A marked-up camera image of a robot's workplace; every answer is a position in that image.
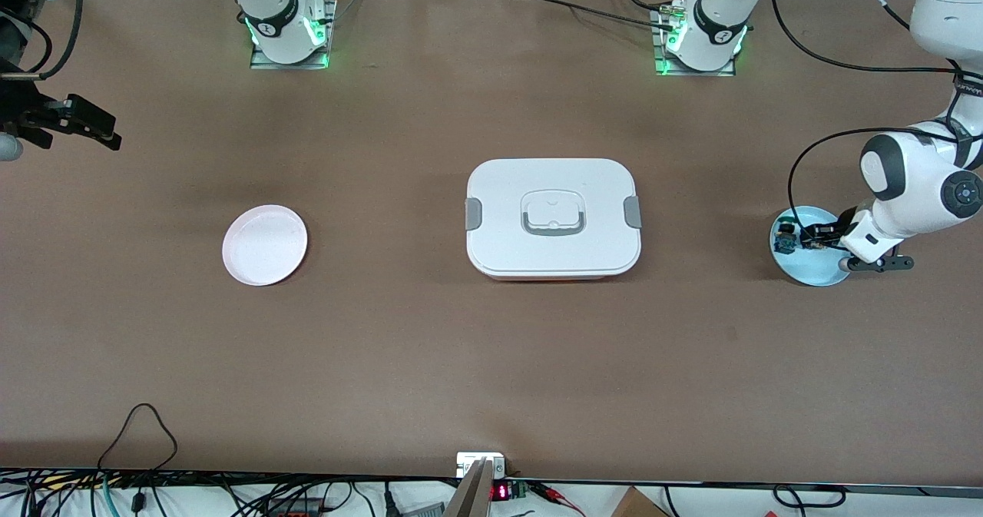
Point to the aluminium camera mount profile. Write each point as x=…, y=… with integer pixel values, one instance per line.
x=472, y=494

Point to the black power adapter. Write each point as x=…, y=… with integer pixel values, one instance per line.
x=296, y=507

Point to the blue green push button switch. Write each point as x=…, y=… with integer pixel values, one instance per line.
x=785, y=239

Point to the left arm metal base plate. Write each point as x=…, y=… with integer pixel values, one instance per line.
x=664, y=71

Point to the light blue round plate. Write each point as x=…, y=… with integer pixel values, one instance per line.
x=810, y=270

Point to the small white mounting block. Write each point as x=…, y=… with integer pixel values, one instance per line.
x=465, y=463

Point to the brown cardboard piece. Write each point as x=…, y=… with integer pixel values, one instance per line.
x=637, y=505

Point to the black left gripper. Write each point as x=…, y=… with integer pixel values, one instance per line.
x=826, y=235

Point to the red digit display module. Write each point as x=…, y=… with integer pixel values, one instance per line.
x=501, y=492

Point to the pale pink round plate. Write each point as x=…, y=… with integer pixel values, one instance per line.
x=265, y=245

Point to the red clip lead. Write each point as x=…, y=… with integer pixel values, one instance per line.
x=557, y=495

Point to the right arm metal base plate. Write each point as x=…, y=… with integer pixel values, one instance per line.
x=265, y=64

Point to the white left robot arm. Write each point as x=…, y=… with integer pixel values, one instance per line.
x=921, y=187

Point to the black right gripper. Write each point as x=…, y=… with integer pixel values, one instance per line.
x=27, y=109

